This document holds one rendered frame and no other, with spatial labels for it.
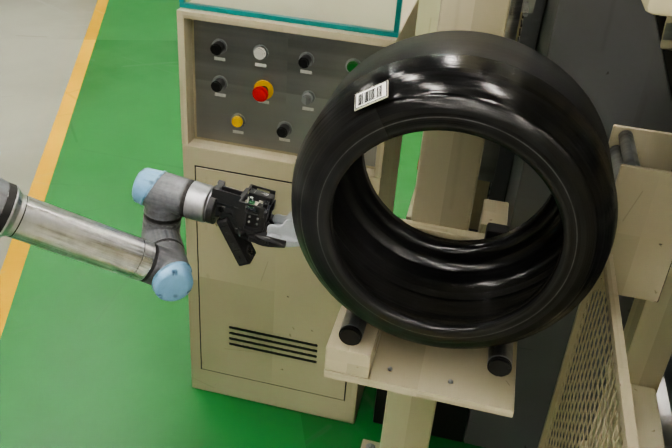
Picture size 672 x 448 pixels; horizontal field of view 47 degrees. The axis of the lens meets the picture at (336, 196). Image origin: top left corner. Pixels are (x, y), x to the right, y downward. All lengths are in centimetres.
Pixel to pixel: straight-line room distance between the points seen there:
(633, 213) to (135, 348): 180
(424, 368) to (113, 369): 142
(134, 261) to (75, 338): 148
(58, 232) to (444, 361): 78
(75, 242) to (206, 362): 122
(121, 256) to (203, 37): 79
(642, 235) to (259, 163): 98
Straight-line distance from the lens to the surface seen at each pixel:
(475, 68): 122
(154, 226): 155
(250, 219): 147
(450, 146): 163
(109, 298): 305
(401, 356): 159
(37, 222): 137
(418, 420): 211
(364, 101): 121
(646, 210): 163
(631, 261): 169
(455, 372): 158
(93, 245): 140
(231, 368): 252
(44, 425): 262
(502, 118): 119
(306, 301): 226
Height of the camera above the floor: 186
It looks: 31 degrees down
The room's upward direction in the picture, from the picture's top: 4 degrees clockwise
